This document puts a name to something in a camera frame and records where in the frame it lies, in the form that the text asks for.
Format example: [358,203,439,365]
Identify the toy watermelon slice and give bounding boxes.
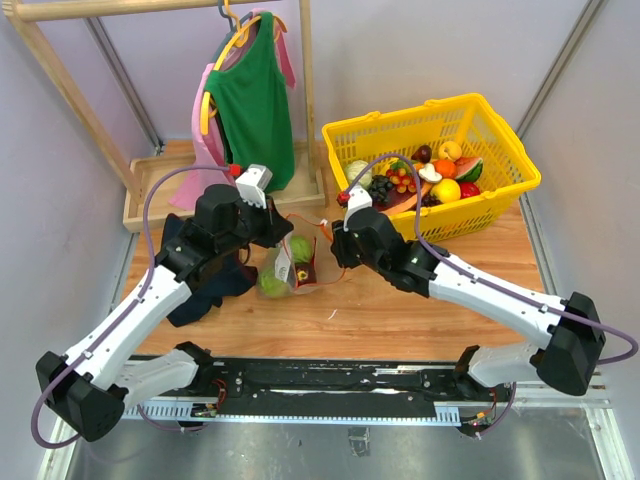
[454,157,484,183]

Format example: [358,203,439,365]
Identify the yellow toy lemon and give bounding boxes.
[430,178,461,204]

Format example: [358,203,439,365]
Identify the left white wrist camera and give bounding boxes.
[235,164,273,209]

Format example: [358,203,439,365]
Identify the purple cable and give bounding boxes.
[344,152,640,436]
[30,163,241,449]

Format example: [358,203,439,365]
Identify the white toy mushroom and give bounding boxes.
[418,163,443,185]

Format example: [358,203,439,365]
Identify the dark purple toy fig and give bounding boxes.
[411,145,432,163]

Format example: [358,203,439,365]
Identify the toy cherry bunch with leaves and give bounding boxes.
[385,160,416,194]

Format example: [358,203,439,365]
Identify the yellow clothes hanger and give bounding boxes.
[198,1,296,138]

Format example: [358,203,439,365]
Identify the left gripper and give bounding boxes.
[218,192,294,255]

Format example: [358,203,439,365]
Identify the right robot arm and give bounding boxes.
[331,207,606,400]

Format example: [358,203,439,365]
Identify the clear zip top bag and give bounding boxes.
[258,213,345,297]

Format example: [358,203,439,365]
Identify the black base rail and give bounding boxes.
[154,355,516,429]

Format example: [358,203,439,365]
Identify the yellow plastic shopping basket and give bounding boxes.
[322,93,541,242]

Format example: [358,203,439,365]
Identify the dark navy cloth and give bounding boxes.
[159,213,259,329]

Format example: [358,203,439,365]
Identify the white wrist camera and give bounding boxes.
[235,164,273,209]
[337,185,373,231]

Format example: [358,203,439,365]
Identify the dark toy grapes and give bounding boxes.
[368,175,395,207]

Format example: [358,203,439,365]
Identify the wooden clothes rack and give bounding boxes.
[2,1,328,233]

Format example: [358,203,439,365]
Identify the green toy cabbage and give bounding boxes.
[257,267,290,298]

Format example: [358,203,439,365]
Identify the pink shirt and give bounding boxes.
[168,8,297,212]

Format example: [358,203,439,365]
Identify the red toy apple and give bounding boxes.
[459,182,481,199]

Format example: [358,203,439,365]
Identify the green tank top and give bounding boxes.
[204,12,295,193]

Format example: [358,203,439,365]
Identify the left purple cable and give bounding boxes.
[30,163,241,449]

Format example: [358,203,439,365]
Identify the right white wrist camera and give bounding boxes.
[337,185,373,231]

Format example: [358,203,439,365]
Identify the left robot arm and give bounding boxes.
[36,185,293,442]

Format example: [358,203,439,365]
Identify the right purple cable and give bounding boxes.
[344,152,640,436]

